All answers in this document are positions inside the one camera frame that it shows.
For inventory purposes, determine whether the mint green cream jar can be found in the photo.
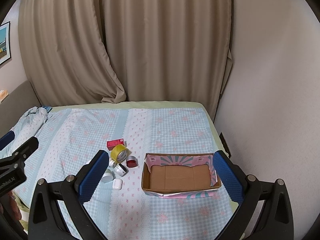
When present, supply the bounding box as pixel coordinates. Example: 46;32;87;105
101;169;114;183

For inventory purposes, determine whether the white earbuds case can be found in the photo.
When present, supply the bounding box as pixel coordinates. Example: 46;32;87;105
112;178;123;190

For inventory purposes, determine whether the black and white small jar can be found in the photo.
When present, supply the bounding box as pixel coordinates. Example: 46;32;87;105
114;164;128;177

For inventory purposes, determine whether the yellow tape roll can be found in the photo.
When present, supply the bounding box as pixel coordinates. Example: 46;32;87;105
111;144;129;163

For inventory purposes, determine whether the white pill bottle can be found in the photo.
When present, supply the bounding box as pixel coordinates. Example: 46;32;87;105
108;158;117;168

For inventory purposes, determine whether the crumpled light blue cloth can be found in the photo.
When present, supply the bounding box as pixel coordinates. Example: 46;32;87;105
14;106;53;136

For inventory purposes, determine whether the grey sofa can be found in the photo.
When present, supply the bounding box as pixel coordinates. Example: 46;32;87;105
0;81;41;137

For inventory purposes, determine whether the blue checkered floral bedsheet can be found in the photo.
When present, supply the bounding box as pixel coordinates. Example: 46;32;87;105
0;106;234;240

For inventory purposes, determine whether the red rectangular carton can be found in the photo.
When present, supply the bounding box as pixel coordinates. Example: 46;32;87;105
106;138;125;151

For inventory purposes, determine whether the red jar with silver lid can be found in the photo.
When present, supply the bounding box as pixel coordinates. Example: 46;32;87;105
126;155;138;168

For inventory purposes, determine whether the cardboard box with pink lining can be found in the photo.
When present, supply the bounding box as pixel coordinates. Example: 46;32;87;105
141;153;222;198

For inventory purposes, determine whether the beige curtain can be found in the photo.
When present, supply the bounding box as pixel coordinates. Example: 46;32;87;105
18;0;232;117

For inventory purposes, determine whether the framed picture on wall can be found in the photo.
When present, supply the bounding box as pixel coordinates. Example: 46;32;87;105
0;22;11;64

